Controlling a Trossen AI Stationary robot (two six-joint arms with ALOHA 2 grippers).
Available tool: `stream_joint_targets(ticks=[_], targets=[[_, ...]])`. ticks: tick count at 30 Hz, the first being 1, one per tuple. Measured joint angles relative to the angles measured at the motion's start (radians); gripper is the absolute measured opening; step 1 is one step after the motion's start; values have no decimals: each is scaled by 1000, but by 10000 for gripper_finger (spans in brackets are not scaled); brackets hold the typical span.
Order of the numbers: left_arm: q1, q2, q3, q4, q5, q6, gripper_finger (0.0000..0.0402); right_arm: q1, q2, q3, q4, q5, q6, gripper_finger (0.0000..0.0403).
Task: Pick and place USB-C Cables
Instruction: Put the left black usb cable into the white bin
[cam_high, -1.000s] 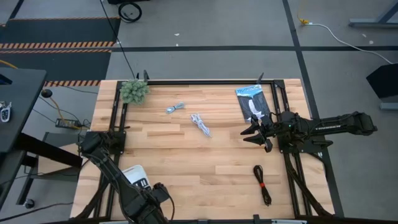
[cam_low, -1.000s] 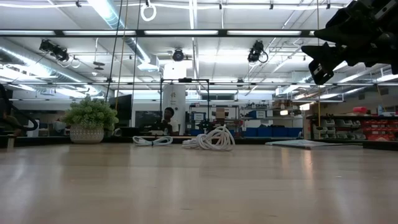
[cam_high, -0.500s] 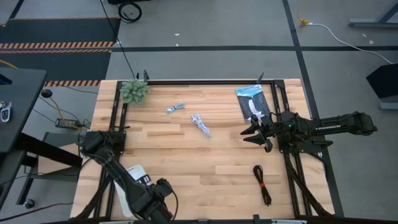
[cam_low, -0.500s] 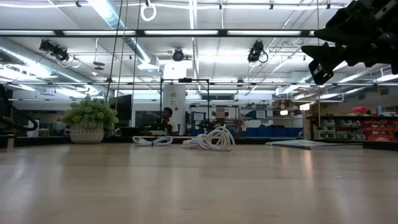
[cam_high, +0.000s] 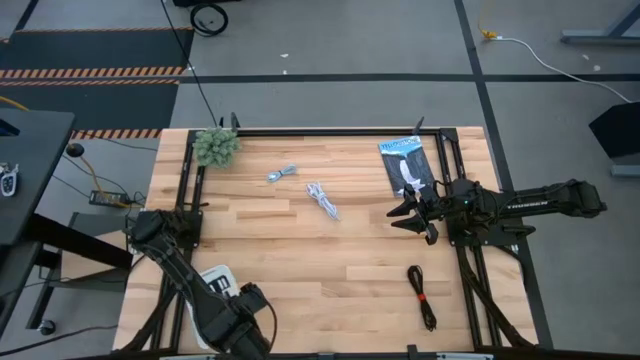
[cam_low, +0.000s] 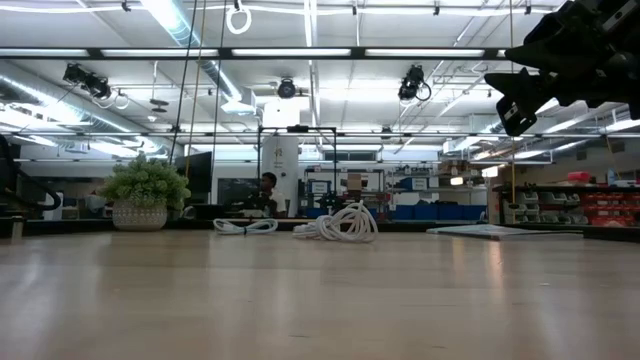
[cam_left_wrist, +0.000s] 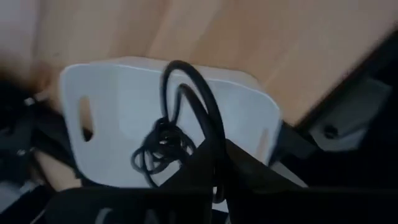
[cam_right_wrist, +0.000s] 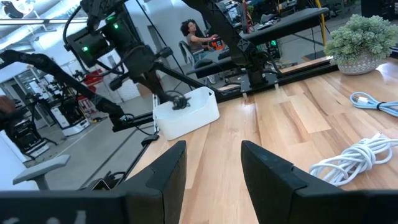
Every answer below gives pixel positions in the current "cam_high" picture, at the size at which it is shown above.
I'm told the white key fob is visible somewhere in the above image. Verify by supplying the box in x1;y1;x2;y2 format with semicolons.
0;162;21;198

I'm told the orange cable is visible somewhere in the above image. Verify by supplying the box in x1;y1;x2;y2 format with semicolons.
78;154;132;208

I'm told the white plastic bin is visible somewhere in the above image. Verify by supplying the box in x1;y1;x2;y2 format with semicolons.
184;263;240;351

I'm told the black side desk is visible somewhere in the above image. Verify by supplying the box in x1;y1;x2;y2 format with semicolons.
0;108;134;341

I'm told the long black floor cable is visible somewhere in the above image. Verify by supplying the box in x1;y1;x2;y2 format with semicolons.
160;0;222;127

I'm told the small grey metal foot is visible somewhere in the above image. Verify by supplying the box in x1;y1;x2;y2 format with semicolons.
609;164;640;179

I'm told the green spiky plant ball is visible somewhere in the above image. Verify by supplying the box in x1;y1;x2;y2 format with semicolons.
192;127;242;169

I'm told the black cable with red tie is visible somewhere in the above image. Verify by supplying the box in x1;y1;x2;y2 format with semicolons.
406;264;438;333

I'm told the coiled black floor cable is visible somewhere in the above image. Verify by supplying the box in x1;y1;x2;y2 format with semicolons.
189;2;230;38

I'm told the black angular box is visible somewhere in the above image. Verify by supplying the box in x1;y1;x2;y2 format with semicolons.
588;101;640;160

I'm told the blue Yellowstone booklet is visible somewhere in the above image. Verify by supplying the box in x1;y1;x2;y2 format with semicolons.
377;134;437;199

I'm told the yellow floor cable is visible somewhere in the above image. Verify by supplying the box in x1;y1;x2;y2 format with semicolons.
477;0;499;41

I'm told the thin black floor cable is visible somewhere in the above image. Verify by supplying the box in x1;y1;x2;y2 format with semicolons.
0;324;119;358

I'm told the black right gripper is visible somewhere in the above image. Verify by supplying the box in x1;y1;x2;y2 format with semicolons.
385;183;454;247

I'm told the white floor cable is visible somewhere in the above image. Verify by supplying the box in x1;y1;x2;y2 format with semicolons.
492;35;634;104

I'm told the grey metal table foot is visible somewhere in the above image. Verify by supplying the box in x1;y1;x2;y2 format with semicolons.
559;0;640;48

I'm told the black aluminium table frame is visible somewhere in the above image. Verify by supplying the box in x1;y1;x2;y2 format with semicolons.
119;117;554;360

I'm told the grey-blue USB-C cable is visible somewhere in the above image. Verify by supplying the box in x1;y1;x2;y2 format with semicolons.
266;163;298;184

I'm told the black mat with hazard stripes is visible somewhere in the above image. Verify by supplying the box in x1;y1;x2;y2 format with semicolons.
0;27;195;81
0;78;180;140

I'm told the white USB-C cable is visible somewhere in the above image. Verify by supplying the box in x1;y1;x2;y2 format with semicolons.
305;181;341;222

